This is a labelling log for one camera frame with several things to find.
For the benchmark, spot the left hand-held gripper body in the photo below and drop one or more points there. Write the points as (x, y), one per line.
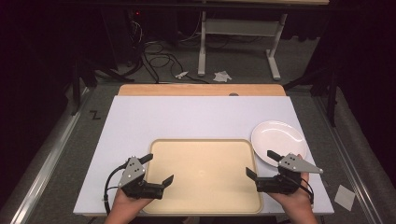
(132, 172)

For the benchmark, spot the white table cover board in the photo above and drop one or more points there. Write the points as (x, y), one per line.
(186, 118)

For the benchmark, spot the person's left hand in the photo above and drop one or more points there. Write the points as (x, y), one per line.
(126, 205)

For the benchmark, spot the grey round table grommet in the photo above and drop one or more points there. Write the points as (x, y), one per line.
(233, 94)

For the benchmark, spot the person's right hand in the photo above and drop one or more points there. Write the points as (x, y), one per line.
(294, 202)

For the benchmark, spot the white round plate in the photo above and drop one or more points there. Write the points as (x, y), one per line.
(277, 138)

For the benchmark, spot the white square paper sheet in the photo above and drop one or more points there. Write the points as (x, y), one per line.
(344, 197)

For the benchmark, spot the crumpled white paper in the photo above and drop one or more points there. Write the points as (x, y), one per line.
(222, 76)

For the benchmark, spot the aluminium floor rail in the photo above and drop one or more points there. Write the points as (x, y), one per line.
(345, 149)
(43, 161)

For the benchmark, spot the black metal stand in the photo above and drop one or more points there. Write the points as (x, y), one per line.
(330, 93)
(76, 90)

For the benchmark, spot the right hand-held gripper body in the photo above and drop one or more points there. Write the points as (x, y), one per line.
(291, 163)

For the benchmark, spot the white metal desk frame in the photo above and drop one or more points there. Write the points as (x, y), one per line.
(239, 28)

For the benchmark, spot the black computer tower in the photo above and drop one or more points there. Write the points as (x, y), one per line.
(137, 31)

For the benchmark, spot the small white paper scrap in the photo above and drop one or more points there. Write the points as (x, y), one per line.
(181, 74)

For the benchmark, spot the beige plastic tray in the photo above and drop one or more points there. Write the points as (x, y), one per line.
(205, 174)

